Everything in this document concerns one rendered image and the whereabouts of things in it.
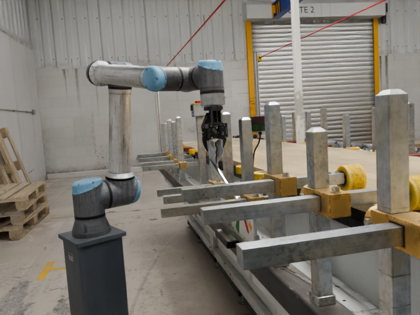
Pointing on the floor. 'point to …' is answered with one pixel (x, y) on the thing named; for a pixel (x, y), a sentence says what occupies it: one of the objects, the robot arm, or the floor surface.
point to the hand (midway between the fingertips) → (215, 160)
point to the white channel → (297, 70)
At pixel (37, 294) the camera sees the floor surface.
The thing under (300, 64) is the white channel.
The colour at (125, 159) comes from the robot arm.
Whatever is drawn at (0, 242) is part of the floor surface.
